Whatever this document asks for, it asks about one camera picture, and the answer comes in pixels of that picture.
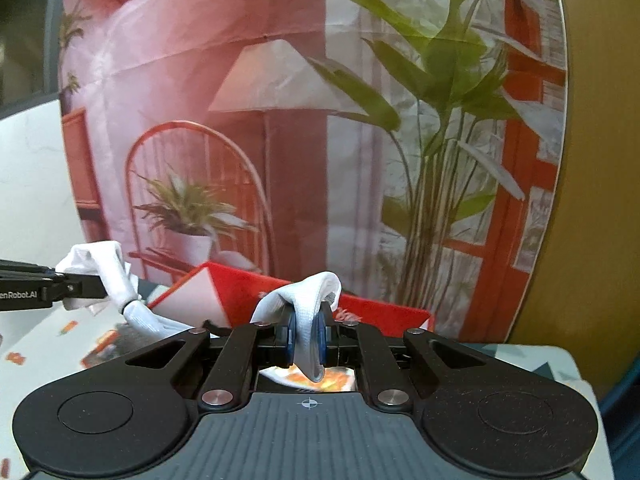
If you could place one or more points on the printed room backdrop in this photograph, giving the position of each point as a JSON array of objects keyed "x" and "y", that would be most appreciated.
[{"x": 411, "y": 147}]

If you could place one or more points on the patterned tablecloth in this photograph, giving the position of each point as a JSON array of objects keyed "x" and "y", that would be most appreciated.
[{"x": 39, "y": 347}]

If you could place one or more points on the red strawberry cardboard box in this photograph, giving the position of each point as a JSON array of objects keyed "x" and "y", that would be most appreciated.
[{"x": 229, "y": 298}]

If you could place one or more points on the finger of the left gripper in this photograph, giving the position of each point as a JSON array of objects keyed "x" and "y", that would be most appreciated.
[
  {"x": 23, "y": 271},
  {"x": 77, "y": 293}
]

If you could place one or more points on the white sock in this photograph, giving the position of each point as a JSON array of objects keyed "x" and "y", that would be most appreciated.
[{"x": 106, "y": 259}]

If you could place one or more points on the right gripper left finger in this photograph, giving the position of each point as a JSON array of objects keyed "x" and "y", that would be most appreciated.
[{"x": 247, "y": 350}]

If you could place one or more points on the orange snack packet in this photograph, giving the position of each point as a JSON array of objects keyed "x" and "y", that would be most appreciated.
[{"x": 334, "y": 379}]

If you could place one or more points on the blue curtain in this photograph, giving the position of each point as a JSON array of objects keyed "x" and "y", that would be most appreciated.
[{"x": 620, "y": 415}]

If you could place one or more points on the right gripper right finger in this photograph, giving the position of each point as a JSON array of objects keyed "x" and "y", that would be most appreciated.
[{"x": 364, "y": 349}]

